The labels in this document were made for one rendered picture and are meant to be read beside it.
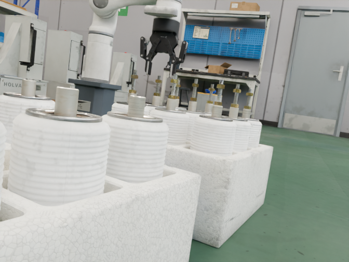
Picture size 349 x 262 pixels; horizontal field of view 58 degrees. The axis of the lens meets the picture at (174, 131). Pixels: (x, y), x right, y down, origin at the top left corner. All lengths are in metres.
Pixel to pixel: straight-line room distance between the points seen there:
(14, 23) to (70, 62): 0.64
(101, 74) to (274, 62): 5.02
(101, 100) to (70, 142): 0.88
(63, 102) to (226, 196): 0.40
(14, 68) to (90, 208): 2.90
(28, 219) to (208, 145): 0.46
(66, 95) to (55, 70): 3.27
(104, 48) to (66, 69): 2.32
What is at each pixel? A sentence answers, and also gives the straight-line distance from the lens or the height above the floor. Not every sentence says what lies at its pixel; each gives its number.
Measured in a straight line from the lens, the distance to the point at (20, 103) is 0.56.
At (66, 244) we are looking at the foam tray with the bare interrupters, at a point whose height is 0.16.
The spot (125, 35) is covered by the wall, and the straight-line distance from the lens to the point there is 6.99.
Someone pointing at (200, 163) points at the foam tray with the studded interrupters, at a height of 0.16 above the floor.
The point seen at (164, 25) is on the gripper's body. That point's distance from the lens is 0.90.
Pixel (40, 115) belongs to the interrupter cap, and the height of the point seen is 0.25.
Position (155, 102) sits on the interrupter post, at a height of 0.26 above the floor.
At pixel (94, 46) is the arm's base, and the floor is 0.43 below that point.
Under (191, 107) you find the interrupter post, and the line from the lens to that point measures 0.86.
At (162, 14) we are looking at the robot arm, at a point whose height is 0.49.
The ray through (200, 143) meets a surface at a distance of 0.68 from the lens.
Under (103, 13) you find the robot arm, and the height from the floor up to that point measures 0.54.
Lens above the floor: 0.29
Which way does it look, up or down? 6 degrees down
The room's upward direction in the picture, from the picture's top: 8 degrees clockwise
